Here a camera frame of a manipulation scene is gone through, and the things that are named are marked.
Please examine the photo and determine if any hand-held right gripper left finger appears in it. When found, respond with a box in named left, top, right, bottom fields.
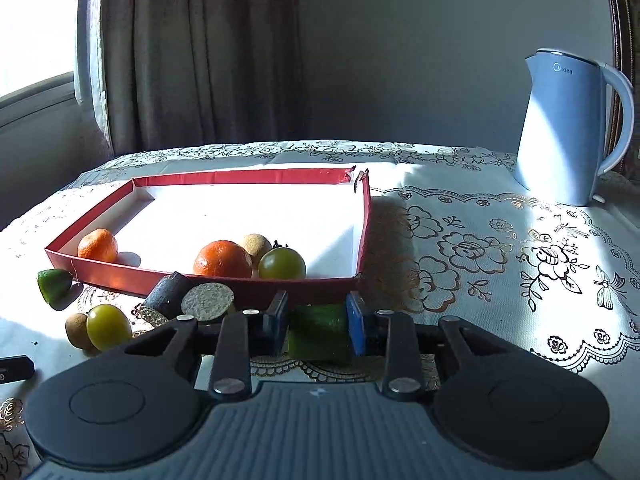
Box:
left=115, top=290, right=290, bottom=401

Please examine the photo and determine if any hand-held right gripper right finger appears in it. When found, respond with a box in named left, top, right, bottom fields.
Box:
left=346, top=291, right=521, bottom=402

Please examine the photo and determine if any green tomato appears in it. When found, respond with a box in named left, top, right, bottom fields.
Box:
left=257, top=246, right=307, bottom=281
left=86, top=304, right=133, bottom=352

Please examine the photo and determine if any round brown fruit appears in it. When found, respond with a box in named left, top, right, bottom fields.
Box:
left=65, top=312, right=96, bottom=351
left=239, top=233, right=273, bottom=267

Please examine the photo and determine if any large orange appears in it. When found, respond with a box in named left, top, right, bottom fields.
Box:
left=193, top=240, right=254, bottom=279

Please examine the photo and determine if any red cardboard box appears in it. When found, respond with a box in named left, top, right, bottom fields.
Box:
left=44, top=167, right=373, bottom=306

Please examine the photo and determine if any small orange mandarin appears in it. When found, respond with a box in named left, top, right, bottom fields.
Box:
left=77, top=228, right=119, bottom=263

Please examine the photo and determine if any light blue electric kettle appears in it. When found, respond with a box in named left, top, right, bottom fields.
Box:
left=515, top=48, right=635, bottom=207

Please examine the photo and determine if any beige patterned curtain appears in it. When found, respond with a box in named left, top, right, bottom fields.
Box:
left=75, top=0, right=306, bottom=156

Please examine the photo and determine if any window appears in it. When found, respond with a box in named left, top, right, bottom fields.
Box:
left=0, top=0, right=83, bottom=106

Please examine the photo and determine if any wooden chair back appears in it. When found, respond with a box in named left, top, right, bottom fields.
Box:
left=602, top=0, right=640, bottom=186

